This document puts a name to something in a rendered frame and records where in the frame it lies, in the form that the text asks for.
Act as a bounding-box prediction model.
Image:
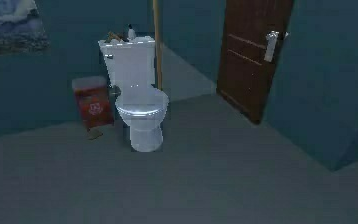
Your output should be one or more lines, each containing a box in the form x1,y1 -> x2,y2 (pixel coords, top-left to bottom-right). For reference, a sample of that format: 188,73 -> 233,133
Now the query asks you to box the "red waste bin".
71,75 -> 116,131

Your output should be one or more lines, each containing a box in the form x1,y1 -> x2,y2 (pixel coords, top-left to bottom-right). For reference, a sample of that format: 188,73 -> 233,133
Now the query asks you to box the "white bottle with black cap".
126,23 -> 137,42

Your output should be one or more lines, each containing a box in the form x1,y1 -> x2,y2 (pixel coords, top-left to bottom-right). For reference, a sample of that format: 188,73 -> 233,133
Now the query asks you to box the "silver door handle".
263,30 -> 290,64

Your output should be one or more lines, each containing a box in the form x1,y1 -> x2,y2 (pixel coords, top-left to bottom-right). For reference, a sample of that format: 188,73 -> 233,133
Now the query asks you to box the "white toilet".
97,35 -> 170,154

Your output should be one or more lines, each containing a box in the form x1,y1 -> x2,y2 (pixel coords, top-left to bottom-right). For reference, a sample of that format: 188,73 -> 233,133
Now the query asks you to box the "brown object on toilet tank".
105,31 -> 126,44

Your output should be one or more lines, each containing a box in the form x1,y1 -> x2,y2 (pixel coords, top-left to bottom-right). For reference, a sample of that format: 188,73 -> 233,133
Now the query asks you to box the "framed seascape wall picture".
0,0 -> 51,56

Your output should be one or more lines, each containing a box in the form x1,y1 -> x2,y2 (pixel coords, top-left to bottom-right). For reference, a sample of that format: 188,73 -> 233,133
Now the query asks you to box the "tan wooden pole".
152,0 -> 164,91

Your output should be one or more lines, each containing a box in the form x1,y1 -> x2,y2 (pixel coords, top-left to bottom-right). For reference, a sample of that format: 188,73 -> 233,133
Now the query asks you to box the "brown wooden room door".
216,0 -> 295,125

